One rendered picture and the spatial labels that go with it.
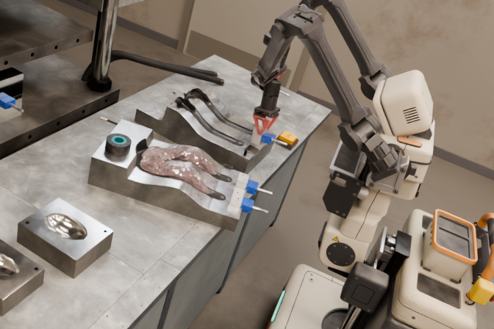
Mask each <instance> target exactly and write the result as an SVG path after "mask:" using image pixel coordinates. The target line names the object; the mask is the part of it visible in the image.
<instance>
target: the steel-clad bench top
mask: <svg viewBox="0 0 494 329"><path fill-rule="evenodd" d="M191 67H192V68H198V69H203V70H207V71H215V72H219V78H220V79H225V80H226V84H225V85H220V84H215V83H212V82H207V81H204V80H200V79H195V78H193V77H189V76H184V75H181V74H178V73H176V74H174V75H172V76H170V77H168V78H167V79H164V80H162V81H161V82H158V83H156V84H154V85H152V86H150V87H148V88H146V89H144V90H141V91H140V92H138V93H135V94H134V95H131V96H129V97H128V98H125V99H124V100H122V101H119V102H118V103H116V104H113V105H112V106H109V107H107V108H106V109H103V110H101V111H99V112H97V113H95V114H93V115H91V116H89V117H87V118H85V119H83V120H81V121H79V122H77V123H75V124H73V125H71V126H69V127H67V128H65V129H63V130H61V131H58V132H56V133H54V134H52V135H50V136H48V137H46V138H44V139H42V140H40V141H38V142H36V143H34V144H32V145H30V146H28V147H26V148H24V149H22V150H20V151H18V152H16V153H13V154H11V155H9V156H7V157H5V158H3V159H1V160H0V239H1V240H3V241H4V242H6V243H7V244H9V245H11V246H12V247H14V248H15V249H16V250H18V251H20V252H21V253H23V254H24V255H25V256H27V257H29V258H30V259H31V260H33V261H35V262H36V263H38V264H39V265H41V266H42V267H44V268H45V272H44V279H43V285H42V286H40V287H39V288H38V289H36V290H35V291H34V292H33V293H31V294H30V295H29V296H28V297H26V298H25V299H24V300H22V301H21V302H20V303H19V304H18V305H16V306H15V307H14V308H12V309H11V310H10V311H8V312H7V313H6V314H5V315H4V316H2V317H1V316H0V329H127V328H128V327H129V326H130V325H131V324H132V323H133V322H134V321H135V320H136V319H137V318H138V317H139V316H140V315H141V314H142V313H143V312H144V311H145V310H146V309H147V308H148V306H149V305H150V304H151V303H152V302H153V301H154V300H155V299H156V298H157V297H158V295H159V294H160V293H161V292H162V291H163V290H164V289H165V288H166V287H167V286H168V285H169V283H170V282H171V281H172V280H173V279H174V278H175V277H176V276H177V275H178V274H179V273H180V272H181V271H182V270H183V269H184V268H185V267H186V266H187V265H188V264H189V263H190V261H191V260H192V259H193V258H194V257H195V256H196V255H197V254H198V253H199V252H200V251H201V249H202V248H203V247H204V246H205V245H206V244H207V243H208V242H209V241H210V240H211V239H212V238H213V237H214V235H216V234H217V232H219V231H220V230H221V229H222V228H220V227H218V226H215V225H211V224H209V223H205V222H202V221H200V220H196V219H193V218H191V217H187V216H184V215H182V214H178V213H176V212H172V211H168V210H166V209H162V208H160V207H157V206H153V205H151V204H148V203H144V202H142V201H139V200H135V199H133V198H129V197H127V196H124V195H120V194H118V193H115V192H111V191H108V190H105V189H102V188H99V187H95V186H93V185H90V184H88V183H87V182H88V177H89V172H90V162H91V156H92V155H93V154H94V153H95V152H96V151H97V149H98V148H99V147H100V145H101V144H102V143H103V142H104V141H105V140H106V138H107V136H108V135H110V133H111V132H112V130H113V129H114V128H115V127H116V126H117V125H115V124H114V123H111V122H108V121H105V120H102V119H101V118H100V117H103V118H106V119H108V120H111V121H113V122H116V123H119V122H120V121H121V120H126V121H129V122H131V123H135V124H137V125H140V126H142V125H141V124H139V123H137V122H135V114H136V109H137V108H138V107H139V106H142V105H144V104H146V103H148V102H149V101H151V100H153V99H155V98H157V97H159V96H161V95H162V94H164V93H166V92H168V91H170V90H172V89H175V90H176V91H178V92H180V93H182V94H184V93H185V94H186V93H188V91H191V90H192V89H196V88H200V87H204V88H207V89H208V90H211V91H213V92H214V94H216V95H217V97H219V98H220V99H221V101H222V102H223V103H224V105H225V106H226V107H227V108H228V109H229V110H230V111H231V112H232V113H233V114H235V115H236V116H238V117H240V118H243V119H245V120H248V121H250V122H252V123H255V122H254V119H253V114H254V108H255V107H257V106H260V104H261V100H262V94H263V91H261V90H260V89H259V88H257V87H255V86H254V85H252V83H251V73H252V72H251V71H248V70H246V69H244V68H242V67H240V66H238V65H235V64H233V63H231V62H229V61H227V60H225V59H223V58H221V57H218V56H216V55H213V56H211V57H209V58H207V59H205V60H203V61H201V62H199V63H197V64H195V65H193V66H191ZM281 87H282V86H281ZM281 91H283V92H285V93H288V94H290V97H287V96H286V95H283V94H281V93H279V97H278V101H277V105H276V106H277V107H279V108H281V109H280V112H278V113H279V117H278V118H277V119H276V121H275V122H274V123H273V125H272V126H271V127H270V128H269V131H272V132H273V133H275V134H276V138H277V137H278V136H279V135H280V134H281V133H282V132H284V131H288V132H290V133H291V134H294V135H296V136H297V138H296V139H298V140H299V141H298V144H297V145H296V146H295V147H294V148H293V149H292V150H289V149H287V148H285V147H283V146H281V145H279V144H277V143H275V142H274V143H273V147H272V149H271V152H270V153H269V154H268V155H267V156H266V157H265V158H264V159H263V160H262V161H261V162H260V163H259V164H258V165H257V166H256V167H255V168H254V169H253V170H252V171H251V172H250V173H249V174H248V175H250V176H251V179H250V180H252V181H256V182H259V185H258V187H259V188H260V187H261V186H262V185H263V184H264V183H265V181H266V180H267V179H268V178H269V177H270V176H271V175H272V174H273V173H274V172H275V171H276V169H277V168H278V167H279V166H280V165H281V164H282V163H283V162H284V161H285V160H286V159H287V158H288V156H289V155H290V154H291V153H292V152H294V150H295V149H297V147H298V146H299V145H300V144H301V143H302V142H303V141H304V140H305V139H306V138H307V137H308V136H309V134H310V133H311V132H312V131H313V130H314V129H315V128H316V127H317V126H318V125H319V124H320V122H321V121H322V120H323V119H324V118H325V117H326V116H327V115H328V114H329V113H330V112H331V110H330V109H328V108H326V107H324V106H321V105H320V104H317V103H315V102H314V101H311V100H309V99H307V98H305V97H303V96H301V95H299V94H297V93H294V92H292V91H290V90H288V89H286V88H284V87H282V88H281ZM57 198H61V199H62V200H64V201H65V202H67V203H69V204H71V205H72V206H74V207H75V208H77V209H78V210H80V211H82V212H84V213H85V214H87V215H88V216H90V217H92V218H93V219H95V220H97V221H99V222H100V223H101V224H103V225H105V226H107V227H108V228H110V229H112V230H113V231H114V232H113V237H112V244H111V248H110V249H109V250H108V251H107V252H106V253H105V254H104V255H103V256H101V257H100V258H99V259H97V260H96V261H95V262H94V263H92V264H91V265H90V266H89V267H88V268H87V269H86V270H84V271H83V272H82V273H81V274H79V275H78V276H77V277H76V278H74V279H73V278H71V277H70V276H68V275H66V274H65V273H64V272H62V271H60V270H59V269H57V268H56V267H54V266H53V265H51V264H50V263H48V262H47V261H45V260H43V259H42V258H41V257H39V256H37V255H36V254H34V253H33V252H32V251H30V250H28V249H26V248H25V247H24V246H22V245H20V244H19V243H17V231H18V223H19V222H20V221H22V220H24V219H25V218H27V217H28V216H30V215H31V214H33V213H35V212H36V211H38V210H39V209H41V208H43V207H44V206H46V205H47V204H49V203H50V202H52V201H53V200H55V199H57Z"/></svg>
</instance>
